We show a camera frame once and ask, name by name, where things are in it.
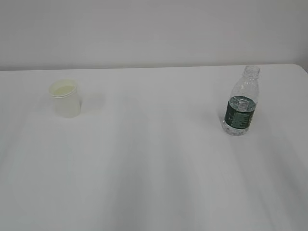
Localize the white paper cup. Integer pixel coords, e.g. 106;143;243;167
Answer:
49;79;81;118

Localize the clear water bottle green label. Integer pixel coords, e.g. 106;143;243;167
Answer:
222;65;260;136

